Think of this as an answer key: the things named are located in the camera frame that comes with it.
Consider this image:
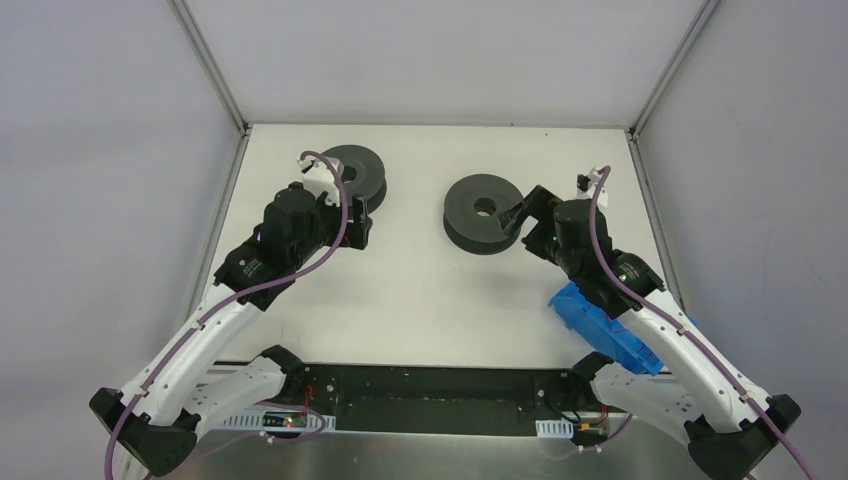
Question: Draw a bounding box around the black cable spool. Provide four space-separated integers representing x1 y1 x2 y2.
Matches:
443 173 523 255

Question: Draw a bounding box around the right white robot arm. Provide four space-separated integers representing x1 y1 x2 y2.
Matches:
498 186 801 479

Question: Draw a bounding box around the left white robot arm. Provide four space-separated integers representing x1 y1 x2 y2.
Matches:
89 182 373 478

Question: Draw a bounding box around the black spool lying flat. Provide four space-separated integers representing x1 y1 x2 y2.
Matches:
323 144 387 213

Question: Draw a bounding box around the blue plastic bin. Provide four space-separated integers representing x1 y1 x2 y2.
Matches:
548 283 711 381

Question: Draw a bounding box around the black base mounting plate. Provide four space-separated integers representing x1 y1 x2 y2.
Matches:
271 364 602 437

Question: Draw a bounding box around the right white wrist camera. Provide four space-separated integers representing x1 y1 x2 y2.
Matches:
575 166 609 204

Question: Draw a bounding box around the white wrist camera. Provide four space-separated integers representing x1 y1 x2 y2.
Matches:
297 158 341 207
575 166 609 204

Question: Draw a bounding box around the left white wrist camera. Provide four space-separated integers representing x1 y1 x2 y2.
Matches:
297 158 341 207

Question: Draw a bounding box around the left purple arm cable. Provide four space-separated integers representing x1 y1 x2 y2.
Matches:
104 150 350 480

